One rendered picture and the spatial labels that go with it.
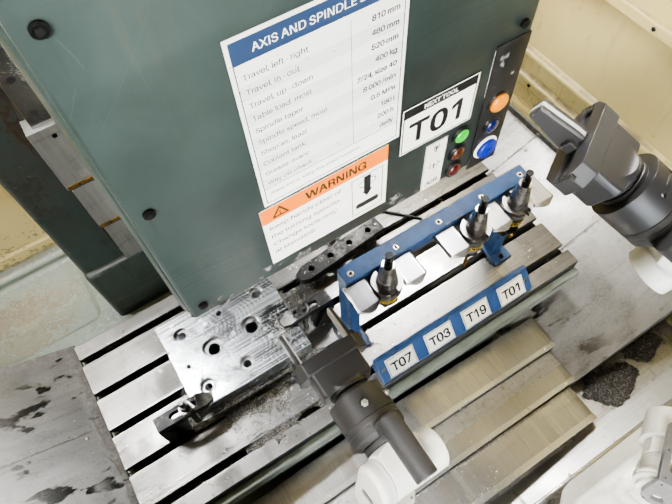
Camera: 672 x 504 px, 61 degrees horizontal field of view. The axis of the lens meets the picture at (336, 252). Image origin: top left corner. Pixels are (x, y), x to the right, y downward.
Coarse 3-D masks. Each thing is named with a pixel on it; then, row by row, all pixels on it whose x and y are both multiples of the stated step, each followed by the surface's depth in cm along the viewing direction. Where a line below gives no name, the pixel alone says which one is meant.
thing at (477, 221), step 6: (474, 210) 111; (486, 210) 110; (474, 216) 112; (480, 216) 110; (486, 216) 111; (468, 222) 114; (474, 222) 112; (480, 222) 112; (486, 222) 113; (468, 228) 115; (474, 228) 114; (480, 228) 113; (486, 228) 115; (474, 234) 115; (480, 234) 115
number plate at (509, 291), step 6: (516, 276) 140; (510, 282) 140; (516, 282) 141; (522, 282) 141; (498, 288) 139; (504, 288) 140; (510, 288) 140; (516, 288) 141; (522, 288) 142; (498, 294) 139; (504, 294) 140; (510, 294) 141; (516, 294) 142; (504, 300) 140; (510, 300) 141
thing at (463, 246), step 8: (440, 232) 117; (448, 232) 117; (456, 232) 117; (440, 240) 116; (448, 240) 116; (456, 240) 116; (464, 240) 116; (448, 248) 115; (456, 248) 115; (464, 248) 115; (448, 256) 115; (456, 256) 114
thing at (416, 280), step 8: (400, 256) 115; (408, 256) 115; (400, 264) 114; (408, 264) 114; (416, 264) 114; (400, 272) 113; (408, 272) 113; (416, 272) 113; (424, 272) 113; (408, 280) 112; (416, 280) 112
